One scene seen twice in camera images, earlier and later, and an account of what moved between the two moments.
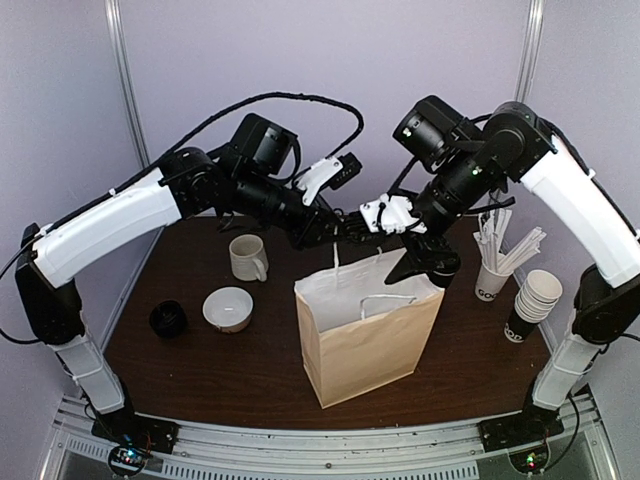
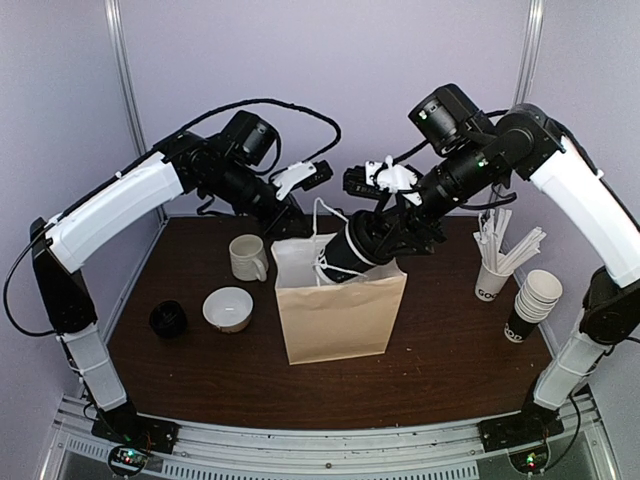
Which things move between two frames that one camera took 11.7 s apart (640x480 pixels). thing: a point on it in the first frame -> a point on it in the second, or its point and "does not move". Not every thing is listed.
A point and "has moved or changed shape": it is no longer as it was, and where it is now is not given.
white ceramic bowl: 228,309 does not move
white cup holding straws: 489,284 does not move
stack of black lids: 169,319 does not move
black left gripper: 306,235 -> 276,224
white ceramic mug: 249,259 does not move
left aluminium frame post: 114,17 does not move
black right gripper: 424,253 -> 409,225
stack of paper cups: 535,300 does not move
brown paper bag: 359,333 has moved or changed shape
